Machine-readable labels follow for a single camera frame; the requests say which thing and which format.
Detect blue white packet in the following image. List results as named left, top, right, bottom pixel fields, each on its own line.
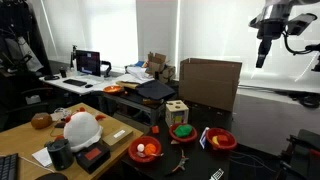
left=198, top=126, right=211, bottom=150

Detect tan cardboard box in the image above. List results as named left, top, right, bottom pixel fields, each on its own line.
left=101, top=126, right=134, bottom=152

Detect computer monitor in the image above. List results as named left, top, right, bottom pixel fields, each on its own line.
left=75, top=49, right=102, bottom=78

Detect black cup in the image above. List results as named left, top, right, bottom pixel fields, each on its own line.
left=59, top=66, right=68, bottom=79

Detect black desk stand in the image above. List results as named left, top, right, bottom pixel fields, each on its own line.
left=69, top=44, right=78, bottom=69

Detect small open cardboard box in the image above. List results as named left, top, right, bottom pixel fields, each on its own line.
left=145, top=51, right=177, bottom=84

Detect clear plastic bag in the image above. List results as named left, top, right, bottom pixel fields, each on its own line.
left=49, top=107, right=73, bottom=122

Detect large cardboard box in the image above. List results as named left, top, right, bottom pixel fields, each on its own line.
left=178, top=57, right=243, bottom=113

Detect grey floor cables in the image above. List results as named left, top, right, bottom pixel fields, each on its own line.
left=229, top=150, right=278, bottom=174

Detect black headphones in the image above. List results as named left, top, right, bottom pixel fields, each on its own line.
left=43, top=74, right=61, bottom=81

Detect orange ball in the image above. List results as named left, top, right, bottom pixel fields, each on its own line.
left=144, top=143, right=157, bottom=156

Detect orange bowl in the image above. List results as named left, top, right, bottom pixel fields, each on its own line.
left=102, top=85, right=125, bottom=96

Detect grey hanging garment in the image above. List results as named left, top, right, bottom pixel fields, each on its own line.
left=4, top=35, right=44, bottom=73

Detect black box red label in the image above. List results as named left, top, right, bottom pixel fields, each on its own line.
left=75, top=143, right=112, bottom=175

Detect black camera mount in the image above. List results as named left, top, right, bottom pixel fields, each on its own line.
left=304, top=43, right=320, bottom=73

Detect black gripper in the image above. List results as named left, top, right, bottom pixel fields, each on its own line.
left=249, top=14, right=291, bottom=69

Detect brown ball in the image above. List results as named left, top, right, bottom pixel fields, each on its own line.
left=30, top=112, right=54, bottom=130

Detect wooden table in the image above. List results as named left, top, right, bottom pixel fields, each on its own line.
left=0, top=102, right=145, bottom=180

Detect black hanging jacket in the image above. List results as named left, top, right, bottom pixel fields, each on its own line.
left=0, top=0, right=53, bottom=76

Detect black office chair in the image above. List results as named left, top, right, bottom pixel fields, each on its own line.
left=6, top=86, right=54, bottom=124

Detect white plush toy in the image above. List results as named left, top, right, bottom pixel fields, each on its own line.
left=63, top=107, right=107, bottom=153

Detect grey metal cart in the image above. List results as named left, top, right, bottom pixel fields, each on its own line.
left=99, top=89, right=168, bottom=126

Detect dark blue bin lid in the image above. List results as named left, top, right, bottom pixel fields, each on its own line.
left=135, top=79, right=177, bottom=101

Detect green toy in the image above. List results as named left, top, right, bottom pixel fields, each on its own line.
left=173, top=124, right=194, bottom=138

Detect white tissue box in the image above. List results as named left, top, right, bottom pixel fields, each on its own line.
left=25, top=94, right=42, bottom=105

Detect red block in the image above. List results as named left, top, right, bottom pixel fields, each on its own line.
left=217, top=134, right=230, bottom=145

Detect black cylinder speaker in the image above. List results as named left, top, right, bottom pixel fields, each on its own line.
left=46, top=138, right=75, bottom=171

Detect black equipment frame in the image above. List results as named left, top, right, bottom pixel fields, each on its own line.
left=274, top=129, right=320, bottom=180

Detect black keyboard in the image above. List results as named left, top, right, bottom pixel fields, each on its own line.
left=62, top=78, right=88, bottom=88
left=0, top=152, right=20, bottom=180

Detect black camera cable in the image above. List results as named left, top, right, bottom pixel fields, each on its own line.
left=282, top=31, right=313, bottom=56

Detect white desk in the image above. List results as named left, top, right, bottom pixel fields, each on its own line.
left=38, top=71, right=134, bottom=97

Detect wooden shape sorter box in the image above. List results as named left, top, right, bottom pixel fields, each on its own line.
left=164, top=99, right=190, bottom=128

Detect white striped remote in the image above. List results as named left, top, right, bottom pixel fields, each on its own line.
left=209, top=167, right=225, bottom=180

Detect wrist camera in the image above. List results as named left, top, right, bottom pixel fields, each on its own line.
left=286, top=12, right=318, bottom=37

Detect white paper pile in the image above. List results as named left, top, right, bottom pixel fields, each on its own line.
left=124, top=65, right=155, bottom=84

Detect white paper sheet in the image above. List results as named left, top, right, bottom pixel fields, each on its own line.
left=31, top=146, right=54, bottom=168

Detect black round pad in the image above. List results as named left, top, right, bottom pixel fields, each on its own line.
left=34, top=171, right=69, bottom=180

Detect red plastic bowl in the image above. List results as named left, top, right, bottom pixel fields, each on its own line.
left=127, top=135, right=163, bottom=164
left=205, top=127, right=238, bottom=152
left=168, top=122, right=199, bottom=144

